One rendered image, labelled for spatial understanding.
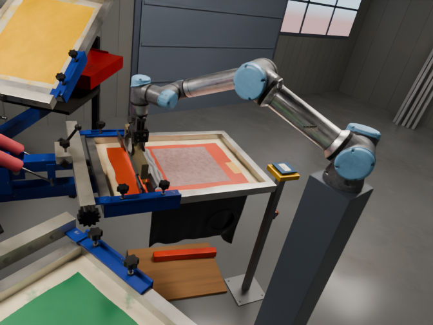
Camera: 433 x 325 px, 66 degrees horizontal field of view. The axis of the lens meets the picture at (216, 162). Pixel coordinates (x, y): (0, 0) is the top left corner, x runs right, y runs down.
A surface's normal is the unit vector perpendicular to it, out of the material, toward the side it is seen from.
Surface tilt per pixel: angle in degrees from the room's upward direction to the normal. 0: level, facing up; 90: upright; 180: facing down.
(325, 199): 90
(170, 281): 0
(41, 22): 32
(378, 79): 90
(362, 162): 93
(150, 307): 90
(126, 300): 0
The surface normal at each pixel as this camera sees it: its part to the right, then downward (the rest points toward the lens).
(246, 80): -0.50, 0.30
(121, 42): 0.62, 0.48
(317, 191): -0.76, 0.20
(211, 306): 0.18, -0.85
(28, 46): 0.10, -0.47
